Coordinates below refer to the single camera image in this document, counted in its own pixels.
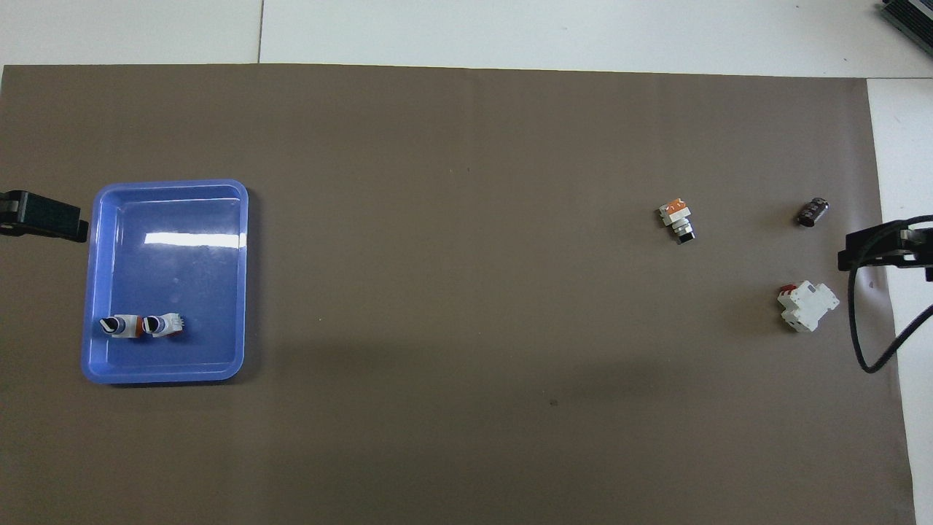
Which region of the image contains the white rotary switch orange block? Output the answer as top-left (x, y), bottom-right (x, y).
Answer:
top-left (658, 197), bottom-right (697, 246)

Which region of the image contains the small dark terminal block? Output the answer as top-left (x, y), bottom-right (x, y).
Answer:
top-left (796, 195), bottom-right (831, 228)

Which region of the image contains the white circuit breaker red lever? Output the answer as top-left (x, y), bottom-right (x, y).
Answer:
top-left (777, 280), bottom-right (840, 333)

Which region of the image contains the blue plastic tray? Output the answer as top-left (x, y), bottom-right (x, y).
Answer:
top-left (80, 179), bottom-right (250, 385)

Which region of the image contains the grey ribbed device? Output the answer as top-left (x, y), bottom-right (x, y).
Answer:
top-left (878, 0), bottom-right (933, 50)

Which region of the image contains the brown paper table mat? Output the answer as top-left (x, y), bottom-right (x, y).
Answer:
top-left (0, 63), bottom-right (918, 525)

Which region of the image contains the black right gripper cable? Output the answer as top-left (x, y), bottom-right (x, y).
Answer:
top-left (848, 215), bottom-right (933, 374)

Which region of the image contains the white rotary switch red base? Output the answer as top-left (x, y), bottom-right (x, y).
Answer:
top-left (99, 314), bottom-right (143, 339)

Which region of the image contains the white rotary switch green base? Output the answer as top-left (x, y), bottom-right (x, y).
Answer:
top-left (141, 312), bottom-right (184, 338)

